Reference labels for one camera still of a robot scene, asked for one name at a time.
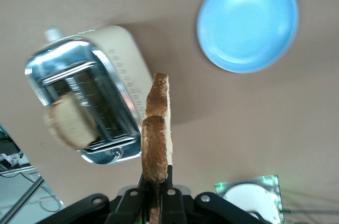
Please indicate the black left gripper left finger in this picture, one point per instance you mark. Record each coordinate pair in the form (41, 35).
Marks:
(106, 210)

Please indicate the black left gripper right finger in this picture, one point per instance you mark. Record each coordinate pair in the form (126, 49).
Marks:
(190, 210)

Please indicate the toasted bread slice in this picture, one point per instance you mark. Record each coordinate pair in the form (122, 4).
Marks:
(71, 120)
(156, 134)

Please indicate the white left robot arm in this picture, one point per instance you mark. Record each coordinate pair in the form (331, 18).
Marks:
(246, 195)

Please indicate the blue plate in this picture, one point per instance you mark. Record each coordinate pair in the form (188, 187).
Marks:
(247, 22)

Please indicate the beige chrome toaster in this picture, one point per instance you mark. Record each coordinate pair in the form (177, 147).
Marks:
(124, 57)

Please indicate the aluminium table frame strut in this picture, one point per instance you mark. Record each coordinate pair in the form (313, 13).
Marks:
(31, 187)

